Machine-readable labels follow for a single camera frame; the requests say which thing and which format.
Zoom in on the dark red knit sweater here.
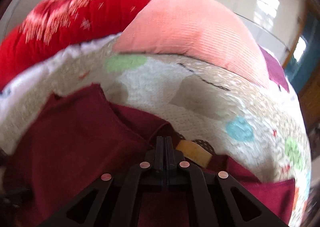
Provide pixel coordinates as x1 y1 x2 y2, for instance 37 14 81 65
3 84 295 226

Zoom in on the patchwork heart quilt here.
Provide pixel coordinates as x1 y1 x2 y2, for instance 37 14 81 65
1 39 311 226

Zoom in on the wooden door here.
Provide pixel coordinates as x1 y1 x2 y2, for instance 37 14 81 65
298 71 320 130

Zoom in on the red floral duvet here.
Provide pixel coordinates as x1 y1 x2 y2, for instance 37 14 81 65
1 0 150 88

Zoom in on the white fleece sheet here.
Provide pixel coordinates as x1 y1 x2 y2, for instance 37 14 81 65
0 32 123 107

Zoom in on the pink waffle pillow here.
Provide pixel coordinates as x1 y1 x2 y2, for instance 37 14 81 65
113 0 269 87

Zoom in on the purple towel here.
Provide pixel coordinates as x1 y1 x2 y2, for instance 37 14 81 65
259 46 290 93

